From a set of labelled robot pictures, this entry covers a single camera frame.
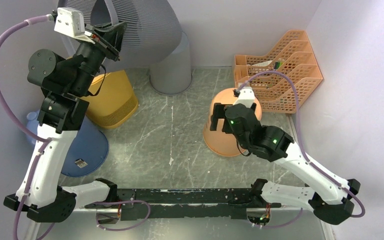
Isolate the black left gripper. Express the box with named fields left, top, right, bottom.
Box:
left=70, top=20, right=129, bottom=96

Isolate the orange plastic bin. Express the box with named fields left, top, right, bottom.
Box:
left=203, top=88, right=262, bottom=157

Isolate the dark grey ribbed bin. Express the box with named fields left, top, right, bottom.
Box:
left=57, top=0, right=183, bottom=72

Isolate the light grey plastic bin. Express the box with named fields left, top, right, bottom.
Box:
left=149, top=32, right=193, bottom=96

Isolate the yellow mesh plastic bin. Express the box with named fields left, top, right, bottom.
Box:
left=82, top=70, right=139, bottom=129

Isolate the blue plastic bin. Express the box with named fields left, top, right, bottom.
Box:
left=25, top=110, right=110, bottom=178

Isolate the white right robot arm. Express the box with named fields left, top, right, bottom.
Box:
left=209, top=102, right=365, bottom=225

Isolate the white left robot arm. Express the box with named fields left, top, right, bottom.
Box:
left=3, top=22, right=126, bottom=223

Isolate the orange plastic file organizer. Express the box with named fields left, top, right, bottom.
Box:
left=232, top=29, right=323, bottom=114

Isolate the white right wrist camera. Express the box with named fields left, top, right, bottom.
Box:
left=233, top=86, right=256, bottom=109

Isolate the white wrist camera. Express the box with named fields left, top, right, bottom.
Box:
left=233, top=86, right=256, bottom=109
left=54, top=7, right=94, bottom=44

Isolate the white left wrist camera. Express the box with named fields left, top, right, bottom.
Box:
left=54, top=7, right=94, bottom=44

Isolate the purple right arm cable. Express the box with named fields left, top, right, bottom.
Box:
left=234, top=70, right=367, bottom=230

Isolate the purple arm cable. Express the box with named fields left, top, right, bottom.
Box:
left=0, top=14, right=152, bottom=240
left=234, top=70, right=367, bottom=230

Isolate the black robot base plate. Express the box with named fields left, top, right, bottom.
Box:
left=83, top=188, right=269, bottom=221

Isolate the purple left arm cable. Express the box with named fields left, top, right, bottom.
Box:
left=0, top=14, right=152, bottom=240

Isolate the aluminium frame rail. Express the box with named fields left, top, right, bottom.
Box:
left=24, top=115, right=337, bottom=240

